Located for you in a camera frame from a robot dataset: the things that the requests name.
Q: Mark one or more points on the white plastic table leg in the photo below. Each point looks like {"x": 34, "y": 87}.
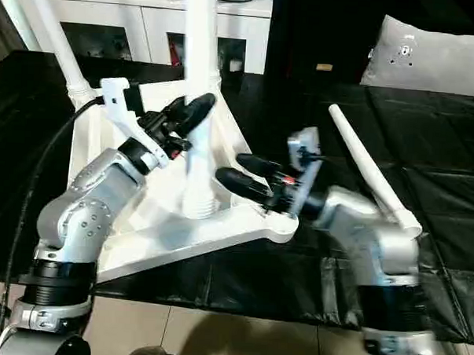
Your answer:
{"x": 371, "y": 168}
{"x": 58, "y": 40}
{"x": 201, "y": 66}

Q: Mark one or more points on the white plastic table top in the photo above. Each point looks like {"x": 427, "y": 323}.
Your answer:
{"x": 157, "y": 213}

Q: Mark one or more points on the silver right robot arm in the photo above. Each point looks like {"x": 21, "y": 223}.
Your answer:
{"x": 383, "y": 255}

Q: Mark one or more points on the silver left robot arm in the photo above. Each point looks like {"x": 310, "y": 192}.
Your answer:
{"x": 86, "y": 210}

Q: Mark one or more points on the white glass-door cabinet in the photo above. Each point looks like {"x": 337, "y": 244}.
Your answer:
{"x": 118, "y": 19}

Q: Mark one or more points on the black work mat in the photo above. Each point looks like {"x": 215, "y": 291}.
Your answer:
{"x": 435, "y": 155}

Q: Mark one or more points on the grey white pillow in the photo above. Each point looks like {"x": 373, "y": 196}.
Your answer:
{"x": 431, "y": 56}

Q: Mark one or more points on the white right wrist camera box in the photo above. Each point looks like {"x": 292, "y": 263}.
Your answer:
{"x": 304, "y": 165}

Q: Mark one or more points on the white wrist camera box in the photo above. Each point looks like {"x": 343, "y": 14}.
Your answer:
{"x": 304, "y": 165}
{"x": 126, "y": 114}

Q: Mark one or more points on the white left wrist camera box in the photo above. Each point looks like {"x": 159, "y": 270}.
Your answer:
{"x": 126, "y": 114}

